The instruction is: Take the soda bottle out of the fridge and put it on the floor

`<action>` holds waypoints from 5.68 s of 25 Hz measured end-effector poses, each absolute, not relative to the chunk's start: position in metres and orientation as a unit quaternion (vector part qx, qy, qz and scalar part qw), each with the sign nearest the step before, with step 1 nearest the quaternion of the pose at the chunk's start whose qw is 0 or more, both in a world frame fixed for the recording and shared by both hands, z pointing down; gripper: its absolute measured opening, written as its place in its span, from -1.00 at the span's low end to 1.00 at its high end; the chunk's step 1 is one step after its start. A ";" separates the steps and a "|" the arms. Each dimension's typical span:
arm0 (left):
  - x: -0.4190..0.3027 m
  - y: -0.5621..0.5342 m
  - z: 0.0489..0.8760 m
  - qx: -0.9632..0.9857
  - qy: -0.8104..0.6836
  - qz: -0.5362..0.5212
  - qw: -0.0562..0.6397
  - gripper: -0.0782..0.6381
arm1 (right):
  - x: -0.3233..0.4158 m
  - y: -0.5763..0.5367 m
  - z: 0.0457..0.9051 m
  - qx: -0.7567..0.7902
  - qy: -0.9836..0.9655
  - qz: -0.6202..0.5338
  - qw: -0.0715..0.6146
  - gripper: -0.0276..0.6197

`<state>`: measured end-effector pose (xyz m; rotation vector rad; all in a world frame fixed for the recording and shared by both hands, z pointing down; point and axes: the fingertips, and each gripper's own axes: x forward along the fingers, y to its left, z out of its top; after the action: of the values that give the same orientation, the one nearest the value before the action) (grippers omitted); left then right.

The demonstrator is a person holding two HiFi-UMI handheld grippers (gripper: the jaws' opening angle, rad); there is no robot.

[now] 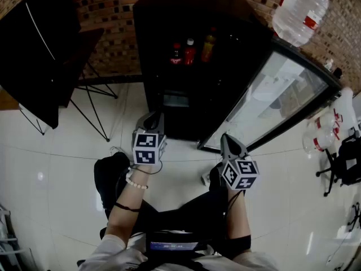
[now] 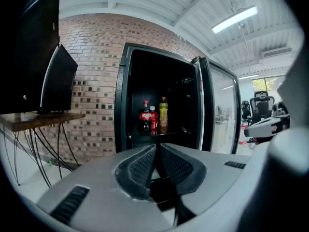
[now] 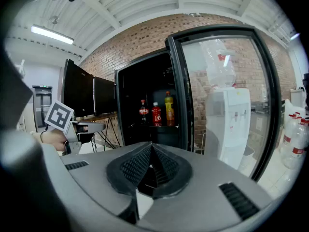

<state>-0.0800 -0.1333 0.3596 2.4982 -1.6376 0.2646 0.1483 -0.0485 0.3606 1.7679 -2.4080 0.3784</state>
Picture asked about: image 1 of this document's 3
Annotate dark cola bottle red cap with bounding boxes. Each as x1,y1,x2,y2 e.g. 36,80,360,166
170,42,183,65

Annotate black chair base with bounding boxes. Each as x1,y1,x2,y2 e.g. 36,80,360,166
346,202,361,231

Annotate black refrigerator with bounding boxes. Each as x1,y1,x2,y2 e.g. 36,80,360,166
132,0,274,141

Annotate black office chair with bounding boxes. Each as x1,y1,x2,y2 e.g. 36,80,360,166
315,135,361,198

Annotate large clear water jug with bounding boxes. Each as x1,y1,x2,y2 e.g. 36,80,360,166
271,0,331,48

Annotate black wire rack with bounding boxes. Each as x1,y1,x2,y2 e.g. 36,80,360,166
58,28,119,143

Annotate white shirt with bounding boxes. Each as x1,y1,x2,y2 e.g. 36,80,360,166
77,230,283,271

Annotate white metal rack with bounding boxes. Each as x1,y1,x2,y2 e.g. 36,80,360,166
0,202,20,271

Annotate black trousers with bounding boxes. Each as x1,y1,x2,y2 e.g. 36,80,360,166
94,151,230,238

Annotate person's left forearm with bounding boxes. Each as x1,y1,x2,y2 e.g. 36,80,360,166
100,165,149,247

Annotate red bottle white cap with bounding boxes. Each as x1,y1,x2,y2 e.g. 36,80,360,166
184,38,197,66

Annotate white bead bracelet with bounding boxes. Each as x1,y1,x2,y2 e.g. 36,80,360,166
125,167,149,191

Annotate orange drink bottle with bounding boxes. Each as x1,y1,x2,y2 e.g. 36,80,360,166
201,27,218,63

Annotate black hair tie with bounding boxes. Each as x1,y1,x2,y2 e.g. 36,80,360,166
113,202,140,212

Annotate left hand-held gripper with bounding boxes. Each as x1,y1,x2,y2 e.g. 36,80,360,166
131,111,168,167

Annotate glass refrigerator door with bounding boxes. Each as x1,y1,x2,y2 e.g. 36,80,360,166
197,37,342,153

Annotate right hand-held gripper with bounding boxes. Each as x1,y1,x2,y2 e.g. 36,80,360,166
219,133,259,191

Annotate black cloth covered table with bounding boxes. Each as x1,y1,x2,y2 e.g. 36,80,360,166
0,0,82,137

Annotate person's right forearm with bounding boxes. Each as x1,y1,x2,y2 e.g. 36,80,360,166
225,189,252,240

